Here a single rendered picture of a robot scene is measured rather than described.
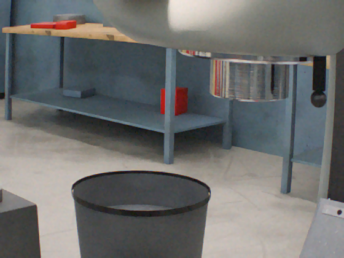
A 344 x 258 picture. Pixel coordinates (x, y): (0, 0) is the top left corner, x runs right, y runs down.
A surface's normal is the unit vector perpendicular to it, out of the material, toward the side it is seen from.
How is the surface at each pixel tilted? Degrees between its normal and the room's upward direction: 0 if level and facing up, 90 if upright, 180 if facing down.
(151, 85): 90
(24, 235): 90
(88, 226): 94
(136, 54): 90
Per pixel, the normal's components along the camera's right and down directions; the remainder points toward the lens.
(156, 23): -0.65, 0.48
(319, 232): -0.59, -0.31
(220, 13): -0.22, 0.72
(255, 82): 0.06, 0.22
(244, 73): -0.27, 0.20
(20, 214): 0.72, 0.16
